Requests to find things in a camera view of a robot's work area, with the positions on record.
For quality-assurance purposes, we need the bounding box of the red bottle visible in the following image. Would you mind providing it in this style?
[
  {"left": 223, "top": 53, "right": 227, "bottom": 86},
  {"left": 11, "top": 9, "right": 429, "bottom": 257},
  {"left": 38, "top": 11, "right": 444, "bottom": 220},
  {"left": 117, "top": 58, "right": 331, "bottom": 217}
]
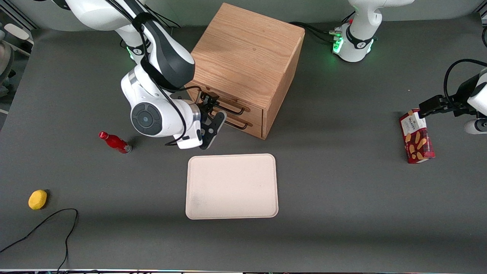
[{"left": 99, "top": 131, "right": 132, "bottom": 155}]

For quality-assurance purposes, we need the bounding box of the yellow lemon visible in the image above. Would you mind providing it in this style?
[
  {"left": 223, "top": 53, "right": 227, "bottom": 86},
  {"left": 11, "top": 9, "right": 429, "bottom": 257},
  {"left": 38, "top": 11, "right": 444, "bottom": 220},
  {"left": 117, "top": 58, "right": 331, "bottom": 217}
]
[{"left": 28, "top": 190, "right": 48, "bottom": 210}]

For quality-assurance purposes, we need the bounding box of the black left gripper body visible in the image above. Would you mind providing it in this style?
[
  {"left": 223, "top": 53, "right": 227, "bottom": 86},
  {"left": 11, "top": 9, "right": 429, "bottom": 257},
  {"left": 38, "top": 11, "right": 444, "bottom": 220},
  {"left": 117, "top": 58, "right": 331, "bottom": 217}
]
[{"left": 453, "top": 73, "right": 479, "bottom": 116}]

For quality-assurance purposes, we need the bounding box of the oak wooden drawer cabinet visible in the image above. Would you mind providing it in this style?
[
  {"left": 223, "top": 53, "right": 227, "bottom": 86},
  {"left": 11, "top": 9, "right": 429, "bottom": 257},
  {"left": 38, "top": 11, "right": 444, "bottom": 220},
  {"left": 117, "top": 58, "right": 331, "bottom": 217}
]
[{"left": 186, "top": 3, "right": 306, "bottom": 140}]

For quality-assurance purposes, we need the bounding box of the beige rectangular plastic tray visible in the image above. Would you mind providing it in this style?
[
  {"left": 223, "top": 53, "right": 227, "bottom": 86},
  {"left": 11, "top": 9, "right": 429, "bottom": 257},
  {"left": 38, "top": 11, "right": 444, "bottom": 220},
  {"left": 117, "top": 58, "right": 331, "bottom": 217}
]
[{"left": 185, "top": 153, "right": 279, "bottom": 220}]

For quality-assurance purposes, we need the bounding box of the aluminium frame bar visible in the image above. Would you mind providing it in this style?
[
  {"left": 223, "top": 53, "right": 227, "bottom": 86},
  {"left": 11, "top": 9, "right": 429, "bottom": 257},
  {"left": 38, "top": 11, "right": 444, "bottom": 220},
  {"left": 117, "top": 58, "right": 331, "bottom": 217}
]
[{"left": 0, "top": 7, "right": 39, "bottom": 31}]

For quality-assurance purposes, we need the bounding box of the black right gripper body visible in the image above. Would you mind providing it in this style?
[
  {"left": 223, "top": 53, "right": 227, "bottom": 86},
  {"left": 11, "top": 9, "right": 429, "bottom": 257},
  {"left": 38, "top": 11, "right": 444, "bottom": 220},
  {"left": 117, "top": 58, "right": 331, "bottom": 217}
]
[{"left": 199, "top": 105, "right": 227, "bottom": 150}]

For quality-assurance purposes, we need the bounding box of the red tartan shortbread box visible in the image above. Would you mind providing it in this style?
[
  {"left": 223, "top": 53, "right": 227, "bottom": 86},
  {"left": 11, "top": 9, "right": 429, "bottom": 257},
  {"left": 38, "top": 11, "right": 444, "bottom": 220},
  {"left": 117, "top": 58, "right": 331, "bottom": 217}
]
[{"left": 399, "top": 109, "right": 436, "bottom": 164}]

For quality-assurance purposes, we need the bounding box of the white oval pad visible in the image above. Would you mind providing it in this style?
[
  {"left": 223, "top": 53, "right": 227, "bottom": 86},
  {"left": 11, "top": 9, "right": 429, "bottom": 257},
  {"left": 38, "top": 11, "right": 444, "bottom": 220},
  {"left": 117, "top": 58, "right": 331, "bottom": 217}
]
[{"left": 4, "top": 24, "right": 30, "bottom": 40}]

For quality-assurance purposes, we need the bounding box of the black cable loop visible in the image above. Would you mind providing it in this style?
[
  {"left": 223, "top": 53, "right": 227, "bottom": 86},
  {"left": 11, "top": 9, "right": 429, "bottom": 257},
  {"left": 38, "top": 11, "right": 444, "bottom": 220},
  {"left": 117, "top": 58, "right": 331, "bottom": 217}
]
[{"left": 443, "top": 59, "right": 487, "bottom": 105}]

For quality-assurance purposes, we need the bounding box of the thin black table cable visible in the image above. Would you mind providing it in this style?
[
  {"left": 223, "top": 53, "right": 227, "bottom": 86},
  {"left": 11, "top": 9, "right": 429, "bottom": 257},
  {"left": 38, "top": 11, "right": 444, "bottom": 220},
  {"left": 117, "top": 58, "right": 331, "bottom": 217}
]
[{"left": 0, "top": 208, "right": 79, "bottom": 272}]

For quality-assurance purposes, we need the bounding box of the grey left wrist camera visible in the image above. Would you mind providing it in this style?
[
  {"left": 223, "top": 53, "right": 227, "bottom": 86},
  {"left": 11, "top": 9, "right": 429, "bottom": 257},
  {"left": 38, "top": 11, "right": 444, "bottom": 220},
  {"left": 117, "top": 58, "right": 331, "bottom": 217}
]
[{"left": 464, "top": 119, "right": 487, "bottom": 135}]

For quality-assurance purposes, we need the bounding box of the black base cable bundle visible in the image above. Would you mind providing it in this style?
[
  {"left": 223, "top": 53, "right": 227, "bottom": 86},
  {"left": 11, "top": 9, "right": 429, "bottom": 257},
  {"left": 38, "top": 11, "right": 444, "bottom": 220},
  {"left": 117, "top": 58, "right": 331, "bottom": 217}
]
[{"left": 288, "top": 21, "right": 336, "bottom": 44}]

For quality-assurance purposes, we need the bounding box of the grey round object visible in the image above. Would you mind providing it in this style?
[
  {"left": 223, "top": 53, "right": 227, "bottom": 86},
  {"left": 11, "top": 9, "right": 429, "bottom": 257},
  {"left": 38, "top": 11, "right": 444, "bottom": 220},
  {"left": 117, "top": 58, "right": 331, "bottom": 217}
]
[{"left": 0, "top": 23, "right": 15, "bottom": 97}]

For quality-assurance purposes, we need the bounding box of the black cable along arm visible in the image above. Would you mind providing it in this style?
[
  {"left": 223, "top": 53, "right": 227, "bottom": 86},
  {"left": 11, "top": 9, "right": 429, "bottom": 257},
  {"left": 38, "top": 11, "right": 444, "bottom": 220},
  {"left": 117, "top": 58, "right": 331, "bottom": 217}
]
[{"left": 103, "top": 0, "right": 202, "bottom": 147}]

